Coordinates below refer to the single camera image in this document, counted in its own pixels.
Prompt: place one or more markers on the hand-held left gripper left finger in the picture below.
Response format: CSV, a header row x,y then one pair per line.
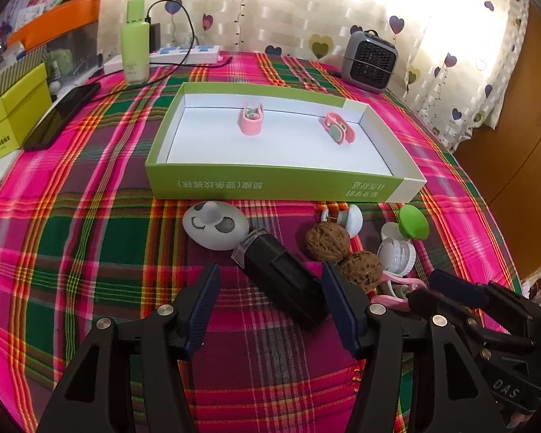
x,y
205,306

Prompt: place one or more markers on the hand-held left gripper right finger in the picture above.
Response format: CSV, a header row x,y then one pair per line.
x,y
340,311

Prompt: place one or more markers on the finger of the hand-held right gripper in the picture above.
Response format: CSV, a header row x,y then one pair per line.
x,y
457,287
417,300

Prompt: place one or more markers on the pink clip with white roller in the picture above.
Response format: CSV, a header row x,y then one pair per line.
x,y
399,284

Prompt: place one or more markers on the white round roller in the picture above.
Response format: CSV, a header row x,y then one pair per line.
x,y
396,255

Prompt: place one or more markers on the black rectangular stamp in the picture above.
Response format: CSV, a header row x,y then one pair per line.
x,y
284,279

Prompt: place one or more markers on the white panda face toy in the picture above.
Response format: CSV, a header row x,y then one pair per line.
x,y
207,231

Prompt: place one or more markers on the small white double wheel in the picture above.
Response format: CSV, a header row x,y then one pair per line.
x,y
354,221

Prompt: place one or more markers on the green cardboard box tray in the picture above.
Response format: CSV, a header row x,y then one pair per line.
x,y
270,149

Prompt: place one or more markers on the brown walnut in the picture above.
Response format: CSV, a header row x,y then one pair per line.
x,y
361,268
324,241

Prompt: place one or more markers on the plaid tablecloth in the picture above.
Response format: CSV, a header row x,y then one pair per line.
x,y
117,189

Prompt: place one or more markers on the wooden cabinet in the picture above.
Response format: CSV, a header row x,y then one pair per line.
x,y
523,144

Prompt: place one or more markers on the pink clip with green roller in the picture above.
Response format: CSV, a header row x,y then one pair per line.
x,y
338,131

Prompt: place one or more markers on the pink clip with grey insert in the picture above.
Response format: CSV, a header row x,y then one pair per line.
x,y
251,126

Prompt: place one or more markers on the black smartphone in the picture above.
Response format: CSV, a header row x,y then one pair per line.
x,y
58,117

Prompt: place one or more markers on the grey desktop heater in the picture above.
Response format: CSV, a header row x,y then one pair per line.
x,y
369,61

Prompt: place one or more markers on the white power strip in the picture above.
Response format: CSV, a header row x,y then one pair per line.
x,y
182,54

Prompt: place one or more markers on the yellow-green cardboard box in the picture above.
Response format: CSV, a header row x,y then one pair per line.
x,y
13,121

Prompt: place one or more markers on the green lotion bottle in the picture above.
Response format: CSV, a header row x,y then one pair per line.
x,y
135,49

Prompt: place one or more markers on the small white figurine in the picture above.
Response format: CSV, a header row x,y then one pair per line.
x,y
55,85

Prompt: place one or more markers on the black charger adapter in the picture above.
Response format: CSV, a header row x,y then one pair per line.
x,y
154,36

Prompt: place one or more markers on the clear glass tank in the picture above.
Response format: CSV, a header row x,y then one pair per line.
x,y
79,49

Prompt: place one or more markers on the grey striped gift box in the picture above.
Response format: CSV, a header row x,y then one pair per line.
x,y
13,72

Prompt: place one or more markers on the heart print curtain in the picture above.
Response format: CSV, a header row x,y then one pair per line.
x,y
297,9

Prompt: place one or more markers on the orange storage box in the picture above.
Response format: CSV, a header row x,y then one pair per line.
x,y
54,18

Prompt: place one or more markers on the purple dried flower branches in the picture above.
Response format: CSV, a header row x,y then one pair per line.
x,y
2,29

